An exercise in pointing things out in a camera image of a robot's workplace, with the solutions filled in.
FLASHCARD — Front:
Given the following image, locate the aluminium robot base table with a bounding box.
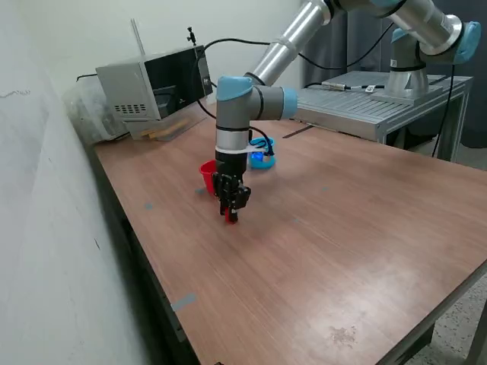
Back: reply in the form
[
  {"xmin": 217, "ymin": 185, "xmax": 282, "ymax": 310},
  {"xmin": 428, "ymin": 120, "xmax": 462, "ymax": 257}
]
[{"xmin": 294, "ymin": 70, "xmax": 474, "ymax": 160}]

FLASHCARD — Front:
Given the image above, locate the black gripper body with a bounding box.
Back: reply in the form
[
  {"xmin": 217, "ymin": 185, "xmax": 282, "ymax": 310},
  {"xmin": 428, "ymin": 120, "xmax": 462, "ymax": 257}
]
[{"xmin": 214, "ymin": 149, "xmax": 247, "ymax": 183}]

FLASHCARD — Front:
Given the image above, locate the blue plastic cup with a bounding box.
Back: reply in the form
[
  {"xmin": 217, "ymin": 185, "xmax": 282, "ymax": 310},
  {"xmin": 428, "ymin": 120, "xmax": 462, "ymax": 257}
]
[{"xmin": 248, "ymin": 137, "xmax": 278, "ymax": 171}]

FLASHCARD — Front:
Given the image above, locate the silver microwave oven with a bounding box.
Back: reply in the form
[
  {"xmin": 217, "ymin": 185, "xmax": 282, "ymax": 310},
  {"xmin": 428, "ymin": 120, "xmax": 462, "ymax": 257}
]
[{"xmin": 94, "ymin": 44, "xmax": 214, "ymax": 123}]

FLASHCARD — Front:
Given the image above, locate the thin white rod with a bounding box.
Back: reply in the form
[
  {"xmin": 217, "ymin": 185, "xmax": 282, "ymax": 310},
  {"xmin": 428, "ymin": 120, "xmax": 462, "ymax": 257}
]
[{"xmin": 130, "ymin": 17, "xmax": 147, "ymax": 56}]

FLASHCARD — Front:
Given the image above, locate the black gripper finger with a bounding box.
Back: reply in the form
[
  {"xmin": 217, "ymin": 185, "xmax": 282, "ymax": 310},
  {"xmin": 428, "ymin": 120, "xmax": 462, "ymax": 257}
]
[
  {"xmin": 212, "ymin": 172, "xmax": 234, "ymax": 217},
  {"xmin": 227, "ymin": 181, "xmax": 252, "ymax": 224}
]

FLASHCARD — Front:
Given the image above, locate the wooden stick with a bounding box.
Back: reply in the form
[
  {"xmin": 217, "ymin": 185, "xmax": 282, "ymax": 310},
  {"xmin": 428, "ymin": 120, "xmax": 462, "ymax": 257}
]
[
  {"xmin": 141, "ymin": 118, "xmax": 191, "ymax": 137},
  {"xmin": 148, "ymin": 125, "xmax": 182, "ymax": 140}
]

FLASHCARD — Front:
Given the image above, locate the long grey tape strip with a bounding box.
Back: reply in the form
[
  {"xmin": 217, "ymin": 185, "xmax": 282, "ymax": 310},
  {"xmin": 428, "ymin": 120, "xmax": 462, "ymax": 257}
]
[{"xmin": 170, "ymin": 292, "xmax": 198, "ymax": 313}]

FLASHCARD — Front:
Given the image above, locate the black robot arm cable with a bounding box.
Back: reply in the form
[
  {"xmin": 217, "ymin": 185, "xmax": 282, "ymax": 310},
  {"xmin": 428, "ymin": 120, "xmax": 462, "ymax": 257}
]
[{"xmin": 189, "ymin": 21, "xmax": 396, "ymax": 121}]

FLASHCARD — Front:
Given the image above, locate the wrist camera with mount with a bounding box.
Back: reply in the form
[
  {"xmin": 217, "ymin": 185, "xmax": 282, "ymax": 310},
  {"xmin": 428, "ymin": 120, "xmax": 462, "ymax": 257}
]
[{"xmin": 246, "ymin": 127, "xmax": 276, "ymax": 163}]

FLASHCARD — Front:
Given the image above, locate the dark grey curtain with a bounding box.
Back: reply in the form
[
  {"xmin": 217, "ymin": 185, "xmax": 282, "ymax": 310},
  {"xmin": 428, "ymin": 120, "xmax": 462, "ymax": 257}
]
[{"xmin": 302, "ymin": 0, "xmax": 487, "ymax": 148}]

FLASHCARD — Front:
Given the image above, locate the clear plastic bag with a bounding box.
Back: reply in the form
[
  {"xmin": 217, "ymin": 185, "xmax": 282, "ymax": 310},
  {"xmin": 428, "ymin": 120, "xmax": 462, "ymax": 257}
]
[{"xmin": 62, "ymin": 78, "xmax": 130, "ymax": 144}]

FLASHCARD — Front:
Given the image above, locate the black hanging cable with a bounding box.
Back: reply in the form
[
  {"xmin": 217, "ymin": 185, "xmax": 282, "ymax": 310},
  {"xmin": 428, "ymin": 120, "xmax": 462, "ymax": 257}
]
[{"xmin": 431, "ymin": 64, "xmax": 457, "ymax": 157}]

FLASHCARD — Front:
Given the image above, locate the red plastic cup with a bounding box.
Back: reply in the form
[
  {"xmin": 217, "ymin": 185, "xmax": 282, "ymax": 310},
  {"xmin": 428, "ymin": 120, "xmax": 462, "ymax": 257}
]
[{"xmin": 199, "ymin": 159, "xmax": 218, "ymax": 194}]

